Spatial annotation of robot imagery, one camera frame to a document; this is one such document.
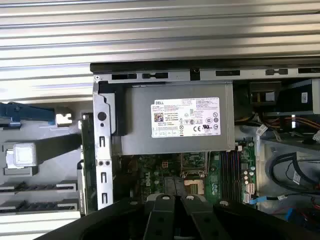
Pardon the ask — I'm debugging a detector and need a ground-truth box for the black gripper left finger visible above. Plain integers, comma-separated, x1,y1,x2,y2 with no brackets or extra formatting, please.
79,176,177,240

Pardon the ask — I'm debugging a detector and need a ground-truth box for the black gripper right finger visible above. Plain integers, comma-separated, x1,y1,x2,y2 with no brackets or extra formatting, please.
176,176,320,240

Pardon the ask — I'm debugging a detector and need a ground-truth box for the CPU socket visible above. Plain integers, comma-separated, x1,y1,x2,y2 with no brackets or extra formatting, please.
183,177,205,195

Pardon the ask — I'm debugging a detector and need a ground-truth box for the green motherboard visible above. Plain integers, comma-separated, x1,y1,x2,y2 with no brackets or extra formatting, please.
112,143,258,208

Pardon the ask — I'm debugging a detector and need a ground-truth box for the green graphics card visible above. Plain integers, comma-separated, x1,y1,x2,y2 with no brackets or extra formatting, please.
76,111,99,216

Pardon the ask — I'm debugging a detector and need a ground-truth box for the open metal PC case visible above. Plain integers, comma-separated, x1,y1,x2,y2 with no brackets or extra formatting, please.
89,62,320,218

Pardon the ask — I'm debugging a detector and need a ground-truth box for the grey power supply unit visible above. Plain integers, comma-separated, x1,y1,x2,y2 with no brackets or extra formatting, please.
111,82,236,157

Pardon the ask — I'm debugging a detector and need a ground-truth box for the silver CPU chip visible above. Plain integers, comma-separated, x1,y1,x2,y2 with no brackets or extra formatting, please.
13,143,36,167

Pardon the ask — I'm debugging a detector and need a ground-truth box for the grey parts rack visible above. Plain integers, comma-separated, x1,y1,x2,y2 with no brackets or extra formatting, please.
0,101,87,221

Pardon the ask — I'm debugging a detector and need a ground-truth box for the hard disk in blue carrier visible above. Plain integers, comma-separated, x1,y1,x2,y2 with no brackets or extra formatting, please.
0,102,55,126

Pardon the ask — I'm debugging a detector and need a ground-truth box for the metal socket cover frame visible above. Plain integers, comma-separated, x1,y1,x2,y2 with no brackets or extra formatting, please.
180,151,210,179

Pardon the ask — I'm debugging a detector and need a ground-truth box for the black cable bundle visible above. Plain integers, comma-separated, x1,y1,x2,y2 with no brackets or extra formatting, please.
259,149,320,203

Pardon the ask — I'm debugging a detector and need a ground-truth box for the yellow orange power wire bundle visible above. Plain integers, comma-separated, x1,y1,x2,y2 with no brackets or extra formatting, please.
236,111,320,136

